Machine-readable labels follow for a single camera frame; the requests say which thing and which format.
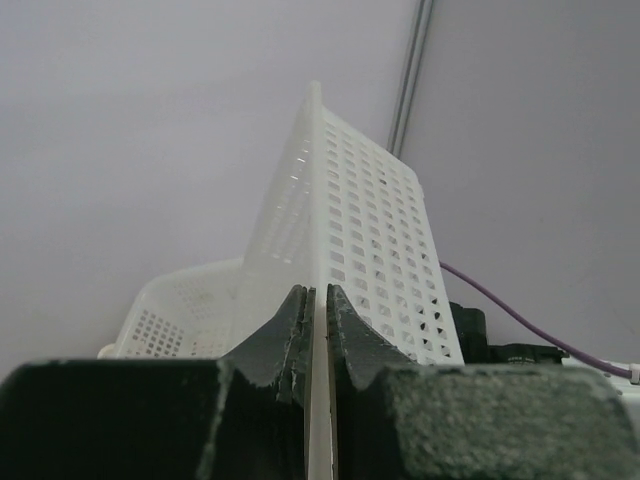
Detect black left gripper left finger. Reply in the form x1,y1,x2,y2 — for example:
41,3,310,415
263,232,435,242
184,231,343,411
1,285,315,479

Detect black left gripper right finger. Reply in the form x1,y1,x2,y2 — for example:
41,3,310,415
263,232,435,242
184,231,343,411
327,285,639,479

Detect white perforated basket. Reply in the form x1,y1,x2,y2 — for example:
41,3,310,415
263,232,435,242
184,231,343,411
235,82,463,479
98,258,243,359

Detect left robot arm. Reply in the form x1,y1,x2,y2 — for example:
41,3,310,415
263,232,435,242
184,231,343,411
1,285,639,479

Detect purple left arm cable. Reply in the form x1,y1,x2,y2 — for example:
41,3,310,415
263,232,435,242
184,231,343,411
439,260,640,384

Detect left aluminium frame post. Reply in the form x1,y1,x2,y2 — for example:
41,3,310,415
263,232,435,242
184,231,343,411
386,0,436,158

